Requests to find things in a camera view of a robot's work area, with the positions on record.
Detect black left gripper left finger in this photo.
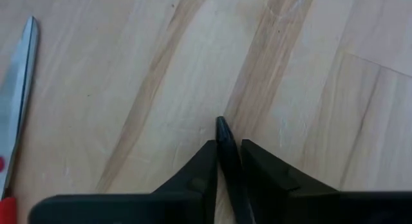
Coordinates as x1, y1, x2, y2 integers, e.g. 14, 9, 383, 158
28, 139, 219, 224

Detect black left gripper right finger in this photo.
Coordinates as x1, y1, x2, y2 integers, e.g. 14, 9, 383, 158
240, 138, 412, 224

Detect black pen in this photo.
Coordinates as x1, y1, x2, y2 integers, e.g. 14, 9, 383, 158
214, 115, 257, 224

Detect red handled scissors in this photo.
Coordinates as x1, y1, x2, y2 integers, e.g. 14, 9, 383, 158
0, 15, 40, 224

